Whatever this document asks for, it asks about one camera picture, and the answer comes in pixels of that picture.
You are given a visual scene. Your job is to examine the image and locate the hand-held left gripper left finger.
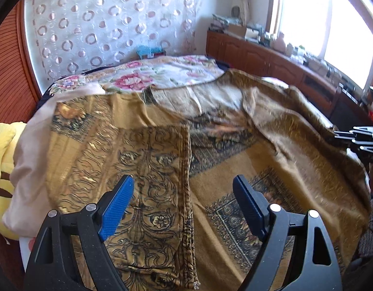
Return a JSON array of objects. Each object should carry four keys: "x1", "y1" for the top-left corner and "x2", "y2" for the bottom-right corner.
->
[{"x1": 26, "y1": 175, "x2": 135, "y2": 291}]

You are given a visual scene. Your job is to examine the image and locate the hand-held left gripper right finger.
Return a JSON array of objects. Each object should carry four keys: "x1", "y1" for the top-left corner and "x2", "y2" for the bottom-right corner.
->
[{"x1": 233, "y1": 174, "x2": 343, "y2": 291}]

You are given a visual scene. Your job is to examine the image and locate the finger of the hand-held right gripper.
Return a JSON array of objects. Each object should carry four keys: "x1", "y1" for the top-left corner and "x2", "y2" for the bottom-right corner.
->
[
  {"x1": 334, "y1": 126, "x2": 373, "y2": 144},
  {"x1": 350, "y1": 144, "x2": 373, "y2": 160}
]

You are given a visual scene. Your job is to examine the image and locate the golden brown patterned garment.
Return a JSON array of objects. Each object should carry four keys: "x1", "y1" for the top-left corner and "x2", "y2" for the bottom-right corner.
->
[{"x1": 45, "y1": 69, "x2": 373, "y2": 291}]

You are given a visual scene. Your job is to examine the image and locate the cluster of small containers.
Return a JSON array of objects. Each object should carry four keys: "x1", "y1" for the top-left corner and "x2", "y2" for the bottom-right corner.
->
[{"x1": 286, "y1": 42, "x2": 367, "y2": 86}]

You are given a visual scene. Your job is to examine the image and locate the beige folded cloth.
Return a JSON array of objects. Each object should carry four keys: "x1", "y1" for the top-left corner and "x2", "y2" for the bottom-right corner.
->
[{"x1": 1, "y1": 83, "x2": 106, "y2": 238}]

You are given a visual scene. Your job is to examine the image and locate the white vase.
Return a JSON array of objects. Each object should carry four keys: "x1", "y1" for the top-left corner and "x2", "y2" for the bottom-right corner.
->
[{"x1": 271, "y1": 33, "x2": 287, "y2": 53}]

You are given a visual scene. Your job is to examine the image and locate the yellow plush toy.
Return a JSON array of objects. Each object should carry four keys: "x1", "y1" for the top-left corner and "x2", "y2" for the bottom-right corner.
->
[{"x1": 0, "y1": 121, "x2": 26, "y2": 242}]

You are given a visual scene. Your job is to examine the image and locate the long wooden cabinet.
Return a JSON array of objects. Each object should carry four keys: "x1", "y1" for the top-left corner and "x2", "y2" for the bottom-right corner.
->
[{"x1": 206, "y1": 29, "x2": 372, "y2": 128}]

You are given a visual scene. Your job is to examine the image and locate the floral bed sheet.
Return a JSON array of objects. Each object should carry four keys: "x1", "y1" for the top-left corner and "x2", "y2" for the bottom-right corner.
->
[{"x1": 20, "y1": 55, "x2": 232, "y2": 275}]

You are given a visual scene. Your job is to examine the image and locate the small blue object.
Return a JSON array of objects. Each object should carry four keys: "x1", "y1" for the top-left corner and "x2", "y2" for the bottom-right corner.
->
[{"x1": 136, "y1": 45, "x2": 165, "y2": 60}]

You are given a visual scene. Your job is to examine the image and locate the cardboard box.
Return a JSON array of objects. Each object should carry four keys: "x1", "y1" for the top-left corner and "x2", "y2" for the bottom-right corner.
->
[{"x1": 227, "y1": 24, "x2": 248, "y2": 39}]

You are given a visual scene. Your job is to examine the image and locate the slatted wooden wardrobe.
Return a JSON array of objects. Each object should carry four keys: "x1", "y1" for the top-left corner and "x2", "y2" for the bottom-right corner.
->
[{"x1": 0, "y1": 4, "x2": 50, "y2": 129}]

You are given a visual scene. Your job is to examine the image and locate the stack of papers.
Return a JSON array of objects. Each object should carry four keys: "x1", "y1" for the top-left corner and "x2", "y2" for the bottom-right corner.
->
[{"x1": 210, "y1": 13, "x2": 233, "y2": 31}]

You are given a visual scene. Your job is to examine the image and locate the sheer curtain with circles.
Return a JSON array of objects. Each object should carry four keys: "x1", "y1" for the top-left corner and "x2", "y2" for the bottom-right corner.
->
[{"x1": 24, "y1": 0, "x2": 206, "y2": 83}]

